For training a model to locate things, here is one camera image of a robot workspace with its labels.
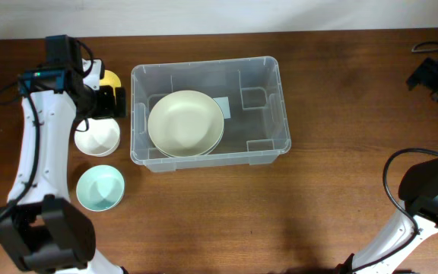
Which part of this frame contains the white plastic bowl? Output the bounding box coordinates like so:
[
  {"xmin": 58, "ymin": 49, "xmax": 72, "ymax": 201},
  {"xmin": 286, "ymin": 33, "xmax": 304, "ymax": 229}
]
[{"xmin": 74, "ymin": 118, "xmax": 121, "ymax": 157}]

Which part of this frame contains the beige plate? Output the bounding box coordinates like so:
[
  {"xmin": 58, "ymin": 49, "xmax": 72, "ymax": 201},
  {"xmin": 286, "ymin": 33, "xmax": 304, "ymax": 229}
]
[{"xmin": 148, "ymin": 90, "xmax": 225, "ymax": 158}]

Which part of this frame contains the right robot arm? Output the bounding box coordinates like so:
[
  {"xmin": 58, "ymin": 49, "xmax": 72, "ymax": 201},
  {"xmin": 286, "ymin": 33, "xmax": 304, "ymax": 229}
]
[{"xmin": 335, "ymin": 58, "xmax": 438, "ymax": 273}]

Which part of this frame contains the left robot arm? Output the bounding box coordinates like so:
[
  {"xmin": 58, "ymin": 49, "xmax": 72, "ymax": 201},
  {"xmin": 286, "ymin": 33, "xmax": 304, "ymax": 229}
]
[{"xmin": 0, "ymin": 35, "xmax": 126, "ymax": 273}]

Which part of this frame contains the clear plastic storage container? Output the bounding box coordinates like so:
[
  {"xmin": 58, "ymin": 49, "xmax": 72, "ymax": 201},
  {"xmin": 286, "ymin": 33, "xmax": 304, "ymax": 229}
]
[{"xmin": 130, "ymin": 56, "xmax": 291, "ymax": 173}]

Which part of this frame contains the yellow plastic bowl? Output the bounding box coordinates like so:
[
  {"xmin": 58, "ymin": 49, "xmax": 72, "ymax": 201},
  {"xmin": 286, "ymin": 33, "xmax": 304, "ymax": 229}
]
[{"xmin": 100, "ymin": 70, "xmax": 122, "ymax": 94}]

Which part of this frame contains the mint green plastic bowl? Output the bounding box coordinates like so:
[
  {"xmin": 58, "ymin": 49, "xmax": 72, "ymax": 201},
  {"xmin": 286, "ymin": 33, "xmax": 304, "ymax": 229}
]
[{"xmin": 76, "ymin": 165, "xmax": 125, "ymax": 212}]

